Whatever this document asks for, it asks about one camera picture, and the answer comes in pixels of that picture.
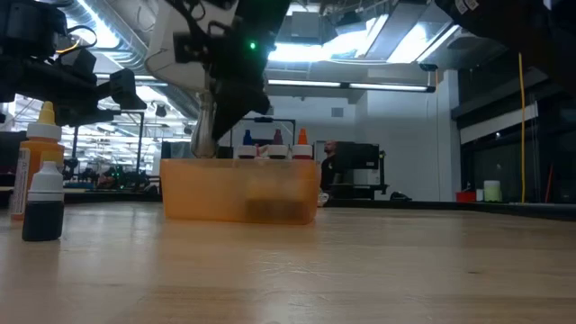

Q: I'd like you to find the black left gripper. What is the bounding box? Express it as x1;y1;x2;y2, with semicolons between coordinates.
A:
0;57;148;129

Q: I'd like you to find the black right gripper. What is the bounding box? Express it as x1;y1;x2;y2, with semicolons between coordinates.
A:
210;20;278;141

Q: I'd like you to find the large blue food colouring bottle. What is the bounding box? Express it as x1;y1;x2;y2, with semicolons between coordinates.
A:
237;129;257;160

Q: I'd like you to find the large purple food colouring bottle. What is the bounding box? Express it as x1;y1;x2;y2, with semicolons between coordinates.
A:
267;129;289;160

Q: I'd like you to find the large red food colouring bottle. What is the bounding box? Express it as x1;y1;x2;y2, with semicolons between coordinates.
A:
292;128;314;161

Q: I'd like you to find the orange translucent plastic bin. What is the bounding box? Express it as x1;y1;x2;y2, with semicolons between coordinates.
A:
159;157;322;226

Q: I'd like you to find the large yellow food colouring bottle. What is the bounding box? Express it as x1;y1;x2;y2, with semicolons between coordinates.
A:
11;101;66;221

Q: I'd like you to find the small black dropper bottle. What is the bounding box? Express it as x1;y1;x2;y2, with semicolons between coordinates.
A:
21;160;66;242

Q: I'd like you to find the long ceiling light bar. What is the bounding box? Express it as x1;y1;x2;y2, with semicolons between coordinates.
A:
267;78;437;94
94;74;168;87

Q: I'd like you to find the white shade silver table lamp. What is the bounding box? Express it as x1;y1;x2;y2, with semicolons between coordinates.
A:
144;0;239;159

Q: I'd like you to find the person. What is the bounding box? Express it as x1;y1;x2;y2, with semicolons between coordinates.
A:
319;139;339;194

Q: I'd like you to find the black background monitor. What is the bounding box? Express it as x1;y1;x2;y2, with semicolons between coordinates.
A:
0;130;29;175

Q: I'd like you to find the black monitor on stand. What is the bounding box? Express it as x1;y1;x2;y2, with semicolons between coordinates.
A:
335;141;389;199

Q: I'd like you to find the pale green container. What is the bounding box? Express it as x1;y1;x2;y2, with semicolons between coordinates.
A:
483;179;502;203

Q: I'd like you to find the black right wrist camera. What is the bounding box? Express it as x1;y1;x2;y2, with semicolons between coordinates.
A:
172;31;213;65

